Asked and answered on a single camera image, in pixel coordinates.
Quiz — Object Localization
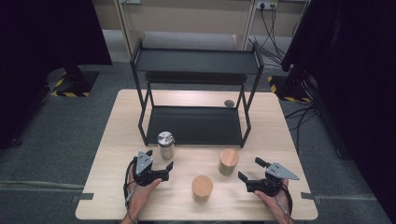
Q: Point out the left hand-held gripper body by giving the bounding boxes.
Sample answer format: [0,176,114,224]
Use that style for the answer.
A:
[134,150,162,188]

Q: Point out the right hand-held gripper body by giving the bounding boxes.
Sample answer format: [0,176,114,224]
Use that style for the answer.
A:
[246,161,301,198]

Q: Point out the metal lid glass jar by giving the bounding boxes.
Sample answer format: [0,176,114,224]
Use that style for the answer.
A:
[156,131,176,161]

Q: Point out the two-tone wooden lid glass jar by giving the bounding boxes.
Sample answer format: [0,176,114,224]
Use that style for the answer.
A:
[218,148,240,176]

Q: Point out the plain wooden lid glass jar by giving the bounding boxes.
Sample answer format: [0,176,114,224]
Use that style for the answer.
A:
[191,175,215,203]

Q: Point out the black metal shelf rack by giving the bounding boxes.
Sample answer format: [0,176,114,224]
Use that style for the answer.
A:
[130,37,265,148]

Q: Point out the person's right hand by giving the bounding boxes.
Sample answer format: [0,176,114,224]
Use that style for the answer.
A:
[253,180,293,222]

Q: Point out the hazard striped stand base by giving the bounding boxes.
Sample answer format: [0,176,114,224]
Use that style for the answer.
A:
[49,68,100,98]
[267,74,313,104]

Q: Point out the black curtain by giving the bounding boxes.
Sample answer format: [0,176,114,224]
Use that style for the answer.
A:
[281,0,396,222]
[0,0,113,150]

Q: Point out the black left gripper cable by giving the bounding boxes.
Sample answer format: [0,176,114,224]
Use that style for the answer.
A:
[122,157,138,224]

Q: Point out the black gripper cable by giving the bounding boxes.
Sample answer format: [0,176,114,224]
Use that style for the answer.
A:
[122,157,138,224]
[279,180,294,220]

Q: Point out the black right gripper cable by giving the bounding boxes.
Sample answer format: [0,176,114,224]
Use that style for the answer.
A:
[279,180,294,220]

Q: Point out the black floor cables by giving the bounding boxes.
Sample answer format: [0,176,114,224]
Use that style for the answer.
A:
[284,102,321,154]

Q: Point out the black wall socket cables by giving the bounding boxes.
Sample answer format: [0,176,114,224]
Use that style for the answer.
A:
[247,3,310,67]

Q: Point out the white wall socket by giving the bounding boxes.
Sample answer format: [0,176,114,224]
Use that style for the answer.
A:
[255,1,278,10]

